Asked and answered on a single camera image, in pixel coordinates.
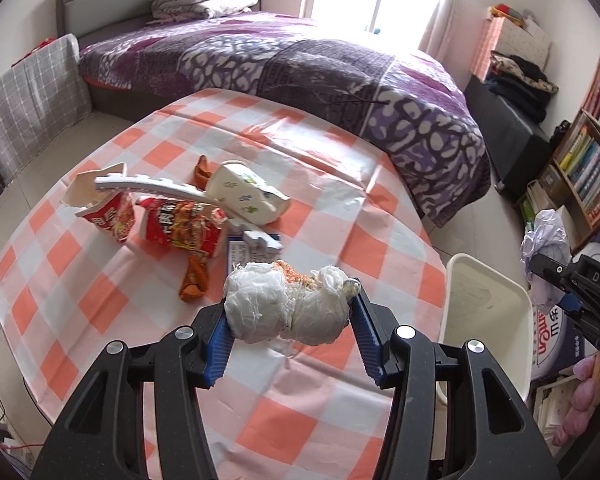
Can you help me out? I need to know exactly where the crushed floral paper cup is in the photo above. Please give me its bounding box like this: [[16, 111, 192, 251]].
[[205, 160, 291, 224]]

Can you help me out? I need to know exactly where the black bench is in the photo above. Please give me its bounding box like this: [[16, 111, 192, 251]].
[[464, 77, 553, 196]]

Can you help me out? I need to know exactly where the red snack wrapper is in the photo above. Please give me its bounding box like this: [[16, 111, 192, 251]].
[[135, 196, 229, 261]]

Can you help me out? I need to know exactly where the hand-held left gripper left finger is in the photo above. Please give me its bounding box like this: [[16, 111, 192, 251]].
[[42, 300, 238, 480]]

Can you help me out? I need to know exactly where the orange checked tablecloth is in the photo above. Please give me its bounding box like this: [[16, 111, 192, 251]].
[[0, 88, 448, 480]]

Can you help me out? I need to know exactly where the wooden bookshelf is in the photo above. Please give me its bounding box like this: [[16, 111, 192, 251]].
[[550, 30, 600, 256]]

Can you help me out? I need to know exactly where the blue and white printed box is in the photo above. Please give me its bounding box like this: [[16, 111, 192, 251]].
[[530, 225, 600, 381]]

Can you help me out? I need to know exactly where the thin black stick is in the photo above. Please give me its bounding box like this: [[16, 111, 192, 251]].
[[325, 92, 387, 109]]

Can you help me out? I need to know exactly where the grey bed frame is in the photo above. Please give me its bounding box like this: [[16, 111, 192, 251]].
[[55, 0, 261, 121]]

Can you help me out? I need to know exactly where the bed with purple quilt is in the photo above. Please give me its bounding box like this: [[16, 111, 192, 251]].
[[77, 11, 492, 228]]

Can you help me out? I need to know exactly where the stack of white booklets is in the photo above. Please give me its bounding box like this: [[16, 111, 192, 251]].
[[532, 367, 581, 441]]

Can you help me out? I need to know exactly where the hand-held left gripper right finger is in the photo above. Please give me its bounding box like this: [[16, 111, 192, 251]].
[[347, 277, 561, 480]]

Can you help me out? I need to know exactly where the knotted white plastic bag bundle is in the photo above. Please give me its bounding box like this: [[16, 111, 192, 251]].
[[223, 260, 362, 346]]

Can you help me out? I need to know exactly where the red cable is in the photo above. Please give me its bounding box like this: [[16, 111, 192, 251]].
[[0, 437, 46, 457]]

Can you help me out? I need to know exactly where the torn red noodle cup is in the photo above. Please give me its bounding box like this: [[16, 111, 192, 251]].
[[61, 162, 136, 245]]

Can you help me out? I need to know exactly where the white plastic bin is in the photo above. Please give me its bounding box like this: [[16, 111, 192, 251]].
[[437, 253, 535, 406]]

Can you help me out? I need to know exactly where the pile of folded clothes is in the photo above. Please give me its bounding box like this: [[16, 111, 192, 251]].
[[482, 52, 561, 121]]

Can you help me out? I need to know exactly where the white tissue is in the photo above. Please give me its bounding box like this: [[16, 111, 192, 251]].
[[521, 208, 572, 313]]

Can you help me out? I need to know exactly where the white curtain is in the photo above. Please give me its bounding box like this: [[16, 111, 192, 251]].
[[420, 0, 468, 56]]

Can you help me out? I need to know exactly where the row of colourful books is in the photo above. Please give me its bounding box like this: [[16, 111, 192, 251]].
[[555, 125, 600, 221]]

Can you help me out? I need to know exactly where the person's right hand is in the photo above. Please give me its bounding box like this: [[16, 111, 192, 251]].
[[552, 356, 600, 448]]

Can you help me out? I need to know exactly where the stack of books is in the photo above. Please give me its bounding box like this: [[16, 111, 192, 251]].
[[517, 180, 571, 241]]

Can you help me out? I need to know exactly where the black bag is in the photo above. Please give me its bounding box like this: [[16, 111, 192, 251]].
[[550, 120, 573, 153]]

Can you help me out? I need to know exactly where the pink drawer cabinet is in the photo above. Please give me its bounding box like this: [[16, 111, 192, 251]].
[[470, 7, 553, 81]]

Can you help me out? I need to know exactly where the blue and white card box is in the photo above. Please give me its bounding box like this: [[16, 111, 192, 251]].
[[226, 232, 283, 281]]

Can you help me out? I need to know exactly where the foam puzzle mat edge strip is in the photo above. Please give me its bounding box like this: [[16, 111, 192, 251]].
[[94, 172, 284, 256]]

